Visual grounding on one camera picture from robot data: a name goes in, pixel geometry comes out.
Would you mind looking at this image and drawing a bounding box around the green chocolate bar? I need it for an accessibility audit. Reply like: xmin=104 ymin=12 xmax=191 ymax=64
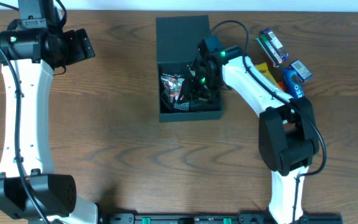
xmin=255 ymin=34 xmax=283 ymax=67

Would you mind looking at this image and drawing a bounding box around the dark green box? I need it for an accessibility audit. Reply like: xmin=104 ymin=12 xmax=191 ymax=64
xmin=156 ymin=15 xmax=223 ymax=122

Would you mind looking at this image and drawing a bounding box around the dark blue chocolate bar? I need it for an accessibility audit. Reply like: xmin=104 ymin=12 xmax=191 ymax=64
xmin=260 ymin=28 xmax=289 ymax=64

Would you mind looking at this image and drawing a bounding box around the right black cable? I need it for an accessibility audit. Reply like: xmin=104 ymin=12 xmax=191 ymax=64
xmin=209 ymin=20 xmax=328 ymax=224

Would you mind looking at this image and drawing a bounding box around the small blue box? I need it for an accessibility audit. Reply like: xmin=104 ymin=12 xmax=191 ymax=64
xmin=290 ymin=60 xmax=313 ymax=83

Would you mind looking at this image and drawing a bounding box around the yellow Hacks candy bag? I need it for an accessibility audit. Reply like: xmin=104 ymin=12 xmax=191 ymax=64
xmin=255 ymin=63 xmax=282 ymax=90

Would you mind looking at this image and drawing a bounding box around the black red snack packet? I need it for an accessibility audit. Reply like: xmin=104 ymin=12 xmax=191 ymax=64
xmin=160 ymin=73 xmax=190 ymax=113

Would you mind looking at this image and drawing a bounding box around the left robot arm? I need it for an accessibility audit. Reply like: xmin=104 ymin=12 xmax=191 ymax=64
xmin=0 ymin=0 xmax=99 ymax=223

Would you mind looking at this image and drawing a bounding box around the blue Oreo cookie pack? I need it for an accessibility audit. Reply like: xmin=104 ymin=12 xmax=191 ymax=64
xmin=282 ymin=68 xmax=304 ymax=99

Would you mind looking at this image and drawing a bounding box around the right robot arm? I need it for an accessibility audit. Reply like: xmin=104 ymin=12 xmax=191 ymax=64
xmin=189 ymin=35 xmax=318 ymax=223

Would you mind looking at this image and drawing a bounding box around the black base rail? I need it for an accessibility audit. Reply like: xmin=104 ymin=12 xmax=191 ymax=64
xmin=98 ymin=212 xmax=344 ymax=224

